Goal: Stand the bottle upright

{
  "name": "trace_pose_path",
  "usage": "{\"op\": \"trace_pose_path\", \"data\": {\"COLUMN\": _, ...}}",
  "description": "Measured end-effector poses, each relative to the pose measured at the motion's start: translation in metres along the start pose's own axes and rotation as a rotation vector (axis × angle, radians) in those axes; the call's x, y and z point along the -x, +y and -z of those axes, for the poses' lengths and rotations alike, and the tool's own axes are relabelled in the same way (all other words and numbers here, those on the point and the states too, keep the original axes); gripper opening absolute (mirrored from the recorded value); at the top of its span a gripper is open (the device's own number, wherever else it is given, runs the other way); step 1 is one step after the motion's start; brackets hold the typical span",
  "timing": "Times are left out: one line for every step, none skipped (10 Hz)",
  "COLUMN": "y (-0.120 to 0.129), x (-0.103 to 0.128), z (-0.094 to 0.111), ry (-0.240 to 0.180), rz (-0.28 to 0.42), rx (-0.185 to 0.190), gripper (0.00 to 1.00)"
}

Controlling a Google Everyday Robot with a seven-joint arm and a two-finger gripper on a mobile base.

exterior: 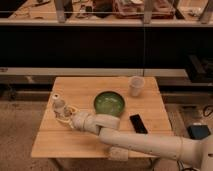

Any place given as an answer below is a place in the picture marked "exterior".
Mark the translucent plastic cup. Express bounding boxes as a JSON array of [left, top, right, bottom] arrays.
[[129, 76, 144, 97]]

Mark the black phone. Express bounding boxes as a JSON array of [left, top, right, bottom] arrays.
[[130, 114, 148, 134]]

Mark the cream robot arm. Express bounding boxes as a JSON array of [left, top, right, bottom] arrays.
[[54, 108, 213, 171]]

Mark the black box on floor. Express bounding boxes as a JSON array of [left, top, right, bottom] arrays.
[[187, 125, 211, 140]]

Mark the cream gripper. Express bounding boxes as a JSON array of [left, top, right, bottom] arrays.
[[56, 106, 90, 131]]

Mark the wooden table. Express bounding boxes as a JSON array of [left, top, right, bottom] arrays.
[[31, 77, 173, 159]]

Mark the dark shelf unit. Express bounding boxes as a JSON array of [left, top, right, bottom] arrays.
[[0, 0, 213, 84]]

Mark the green bowl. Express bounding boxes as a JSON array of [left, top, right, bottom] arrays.
[[93, 91, 125, 117]]

